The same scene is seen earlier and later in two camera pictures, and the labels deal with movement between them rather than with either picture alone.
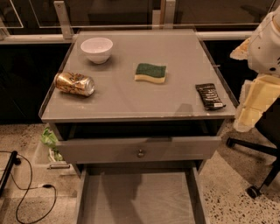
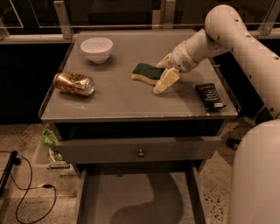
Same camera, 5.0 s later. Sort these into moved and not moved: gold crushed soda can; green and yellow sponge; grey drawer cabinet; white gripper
Moved: white gripper
Not moved: green and yellow sponge; grey drawer cabinet; gold crushed soda can
